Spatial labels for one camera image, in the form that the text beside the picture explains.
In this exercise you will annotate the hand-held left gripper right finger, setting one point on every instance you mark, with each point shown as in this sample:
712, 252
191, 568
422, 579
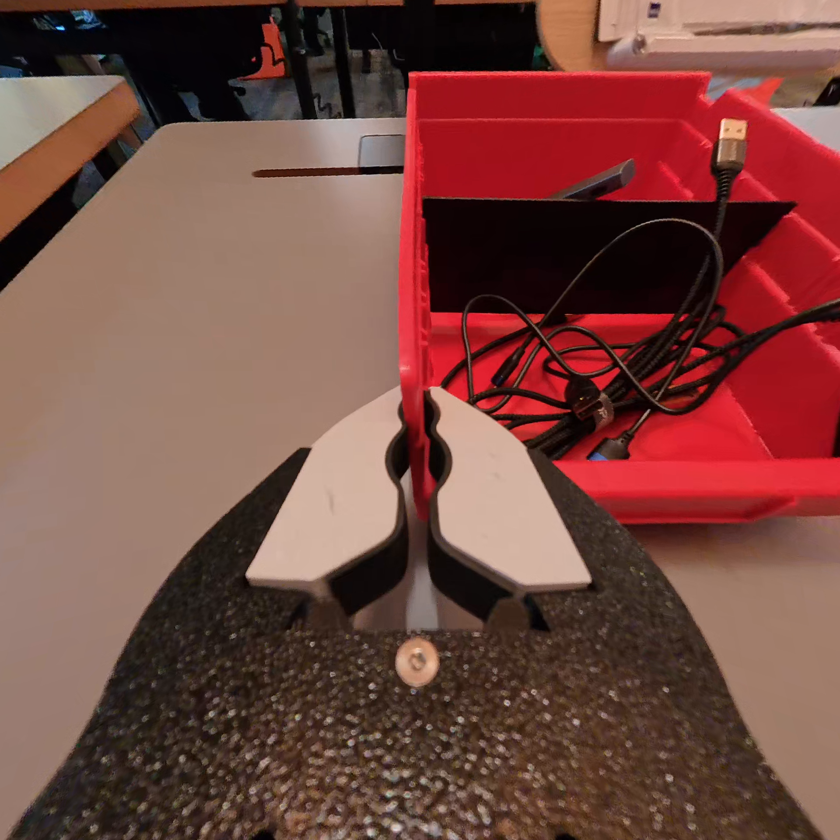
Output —
505, 518

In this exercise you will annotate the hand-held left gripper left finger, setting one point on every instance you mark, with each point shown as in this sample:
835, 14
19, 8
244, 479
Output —
328, 512

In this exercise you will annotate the red plastic bin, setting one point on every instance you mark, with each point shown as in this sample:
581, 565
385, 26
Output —
558, 98

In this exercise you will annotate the grey desk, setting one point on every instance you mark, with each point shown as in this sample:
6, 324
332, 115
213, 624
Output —
197, 328

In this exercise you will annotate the wood-edged desk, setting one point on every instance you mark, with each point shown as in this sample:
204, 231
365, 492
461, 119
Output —
46, 118

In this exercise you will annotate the black bin divider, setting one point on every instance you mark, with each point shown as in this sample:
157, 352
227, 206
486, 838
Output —
558, 256

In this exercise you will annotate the grey usb hub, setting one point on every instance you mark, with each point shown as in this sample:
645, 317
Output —
594, 180

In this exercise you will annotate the orange cone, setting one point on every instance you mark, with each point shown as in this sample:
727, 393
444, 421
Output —
266, 56

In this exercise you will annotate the white box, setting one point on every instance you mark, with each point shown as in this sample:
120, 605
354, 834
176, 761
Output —
722, 33

